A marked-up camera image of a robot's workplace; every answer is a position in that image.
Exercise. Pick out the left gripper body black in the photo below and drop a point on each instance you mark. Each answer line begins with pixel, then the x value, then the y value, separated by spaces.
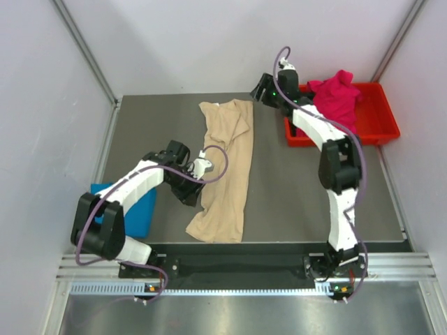
pixel 184 187

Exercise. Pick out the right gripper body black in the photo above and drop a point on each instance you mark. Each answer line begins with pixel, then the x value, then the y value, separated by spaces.
pixel 272 97

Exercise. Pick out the beige t shirt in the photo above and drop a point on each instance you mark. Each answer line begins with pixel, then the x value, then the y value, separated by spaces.
pixel 229 140

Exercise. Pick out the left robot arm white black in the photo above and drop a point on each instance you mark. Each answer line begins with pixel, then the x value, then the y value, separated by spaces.
pixel 109 240

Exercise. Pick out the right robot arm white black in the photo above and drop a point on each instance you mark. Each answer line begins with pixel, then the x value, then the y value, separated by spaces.
pixel 339 167

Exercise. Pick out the folded blue t shirt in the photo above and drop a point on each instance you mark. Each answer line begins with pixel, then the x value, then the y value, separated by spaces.
pixel 138 217

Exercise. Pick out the pink t shirt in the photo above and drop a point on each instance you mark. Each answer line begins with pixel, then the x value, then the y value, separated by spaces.
pixel 336 98

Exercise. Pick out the red plastic bin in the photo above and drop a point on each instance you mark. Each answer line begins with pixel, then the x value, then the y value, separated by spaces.
pixel 375 122

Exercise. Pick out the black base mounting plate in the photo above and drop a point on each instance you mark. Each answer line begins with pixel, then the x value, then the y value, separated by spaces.
pixel 182 260

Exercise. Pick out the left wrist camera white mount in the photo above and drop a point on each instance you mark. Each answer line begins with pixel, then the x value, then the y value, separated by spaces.
pixel 201 165

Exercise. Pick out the aluminium frame rail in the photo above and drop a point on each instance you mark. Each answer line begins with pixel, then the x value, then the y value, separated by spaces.
pixel 69 270

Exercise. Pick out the grey slotted cable duct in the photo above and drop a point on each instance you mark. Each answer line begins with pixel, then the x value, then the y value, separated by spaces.
pixel 145 289

